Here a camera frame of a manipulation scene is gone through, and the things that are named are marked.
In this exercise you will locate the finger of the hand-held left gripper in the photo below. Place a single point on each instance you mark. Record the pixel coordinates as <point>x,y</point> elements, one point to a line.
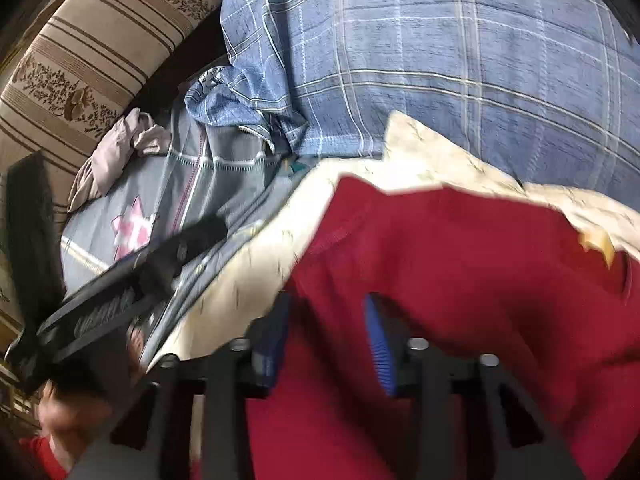
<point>185,245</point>

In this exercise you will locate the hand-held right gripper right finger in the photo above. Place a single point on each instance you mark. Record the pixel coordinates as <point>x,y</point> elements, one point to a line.
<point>377,350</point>

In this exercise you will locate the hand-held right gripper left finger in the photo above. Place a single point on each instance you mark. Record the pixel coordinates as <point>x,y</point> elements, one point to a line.
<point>274,355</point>

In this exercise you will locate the red sweater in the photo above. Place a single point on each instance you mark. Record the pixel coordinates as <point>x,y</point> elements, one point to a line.
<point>450,260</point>

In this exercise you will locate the person's left hand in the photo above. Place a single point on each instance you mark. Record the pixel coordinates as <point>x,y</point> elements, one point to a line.
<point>65,425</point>

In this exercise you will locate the grey jacket with pink star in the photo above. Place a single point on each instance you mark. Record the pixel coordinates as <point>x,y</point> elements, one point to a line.
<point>200,185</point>

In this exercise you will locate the cream leaf-print bed sheet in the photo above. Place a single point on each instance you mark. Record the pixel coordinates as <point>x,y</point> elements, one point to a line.
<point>260,270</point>

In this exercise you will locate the pale pink cloth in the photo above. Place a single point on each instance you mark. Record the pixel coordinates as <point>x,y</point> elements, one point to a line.
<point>115,145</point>

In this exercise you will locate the striped floral sofa cushion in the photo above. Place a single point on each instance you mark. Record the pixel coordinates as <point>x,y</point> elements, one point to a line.
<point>75,60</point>

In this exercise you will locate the blue plaid quilt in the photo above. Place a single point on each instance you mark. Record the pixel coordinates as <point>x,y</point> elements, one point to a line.
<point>425,60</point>

